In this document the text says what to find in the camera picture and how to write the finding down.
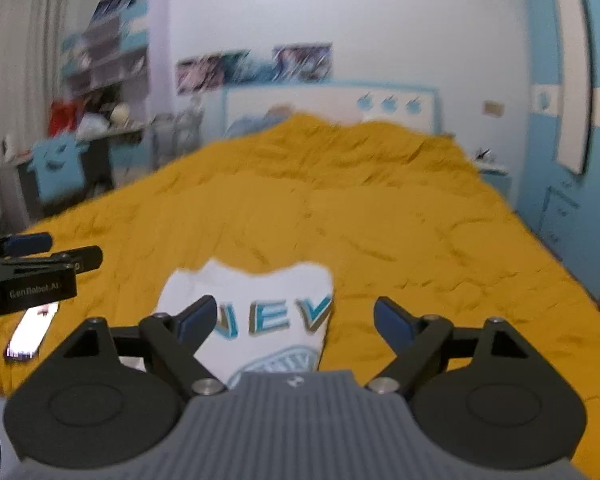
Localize white printed t-shirt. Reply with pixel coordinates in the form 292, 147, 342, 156
155, 259, 334, 389

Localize smartphone with lit screen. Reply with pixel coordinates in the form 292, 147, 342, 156
4, 302, 59, 362

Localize blue smiley desk chair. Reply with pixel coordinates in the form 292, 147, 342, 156
28, 132, 88, 205

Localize mustard yellow bed quilt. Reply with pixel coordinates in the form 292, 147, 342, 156
0, 112, 600, 480

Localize red bag on desk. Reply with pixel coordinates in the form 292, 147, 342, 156
47, 100, 84, 138

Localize cream round plush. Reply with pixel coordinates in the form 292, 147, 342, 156
110, 102, 131, 127

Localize desk with shelf unit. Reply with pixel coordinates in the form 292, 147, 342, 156
0, 0, 154, 231

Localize blue bedside table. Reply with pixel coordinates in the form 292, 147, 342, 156
472, 148, 512, 200

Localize blue pillow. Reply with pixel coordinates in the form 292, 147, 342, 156
224, 104, 294, 139

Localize blue wardrobe with drawers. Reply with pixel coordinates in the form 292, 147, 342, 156
517, 0, 600, 304

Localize white blue apple headboard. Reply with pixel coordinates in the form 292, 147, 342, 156
220, 80, 442, 134

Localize white curtain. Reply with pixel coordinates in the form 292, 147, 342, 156
0, 0, 77, 221

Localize beige wall switch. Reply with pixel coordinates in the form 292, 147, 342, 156
483, 101, 505, 118

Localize anime wall posters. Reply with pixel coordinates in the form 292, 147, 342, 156
175, 44, 332, 96

